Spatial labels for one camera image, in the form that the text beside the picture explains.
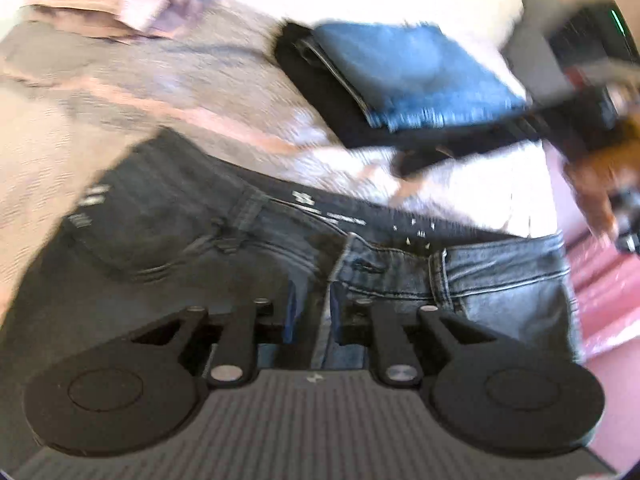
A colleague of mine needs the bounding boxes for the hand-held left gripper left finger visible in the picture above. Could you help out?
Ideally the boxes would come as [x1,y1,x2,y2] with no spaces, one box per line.
[130,280,296,389]

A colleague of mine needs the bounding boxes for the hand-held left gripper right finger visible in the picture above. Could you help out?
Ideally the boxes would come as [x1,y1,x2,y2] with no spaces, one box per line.
[330,282,507,388]

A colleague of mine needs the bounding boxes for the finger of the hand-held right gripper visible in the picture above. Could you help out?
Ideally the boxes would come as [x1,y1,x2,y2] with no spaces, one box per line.
[392,125,556,178]

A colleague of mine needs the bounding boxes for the blue denim jeans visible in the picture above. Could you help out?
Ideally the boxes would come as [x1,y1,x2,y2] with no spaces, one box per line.
[312,21,532,133]

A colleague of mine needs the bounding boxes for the black garment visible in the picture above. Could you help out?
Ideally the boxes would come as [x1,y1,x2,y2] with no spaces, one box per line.
[273,19,543,161]

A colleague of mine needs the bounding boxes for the dark grey jeans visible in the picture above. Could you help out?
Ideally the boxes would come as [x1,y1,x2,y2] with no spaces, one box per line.
[0,127,584,461]

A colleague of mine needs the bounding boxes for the person's right hand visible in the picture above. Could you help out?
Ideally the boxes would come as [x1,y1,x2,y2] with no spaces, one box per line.
[562,115,640,257]

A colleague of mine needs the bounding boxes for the pink sheer cloth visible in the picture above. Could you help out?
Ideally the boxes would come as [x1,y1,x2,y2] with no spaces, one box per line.
[546,145,640,467]

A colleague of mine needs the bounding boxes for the pink quilted bedspread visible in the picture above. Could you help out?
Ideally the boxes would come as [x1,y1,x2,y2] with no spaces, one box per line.
[0,0,568,321]

